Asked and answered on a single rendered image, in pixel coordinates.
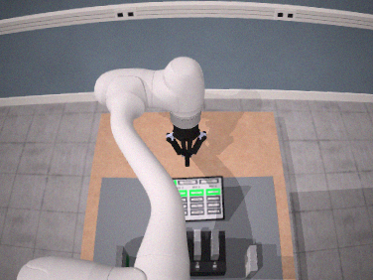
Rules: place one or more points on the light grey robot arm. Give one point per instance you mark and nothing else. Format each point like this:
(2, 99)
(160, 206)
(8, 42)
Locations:
(163, 254)

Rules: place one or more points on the black-framed status screen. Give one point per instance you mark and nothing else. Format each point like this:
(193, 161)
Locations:
(203, 197)

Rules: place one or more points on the grey flat mat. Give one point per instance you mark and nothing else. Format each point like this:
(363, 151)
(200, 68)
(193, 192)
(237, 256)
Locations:
(251, 218)

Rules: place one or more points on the black drive dock housing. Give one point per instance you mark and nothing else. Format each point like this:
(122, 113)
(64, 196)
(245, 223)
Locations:
(205, 266)

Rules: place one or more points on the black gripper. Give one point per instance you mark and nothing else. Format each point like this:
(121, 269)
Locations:
(186, 135)

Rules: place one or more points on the white hard drive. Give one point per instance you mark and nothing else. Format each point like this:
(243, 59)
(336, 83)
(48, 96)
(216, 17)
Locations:
(252, 265)
(197, 244)
(215, 244)
(121, 253)

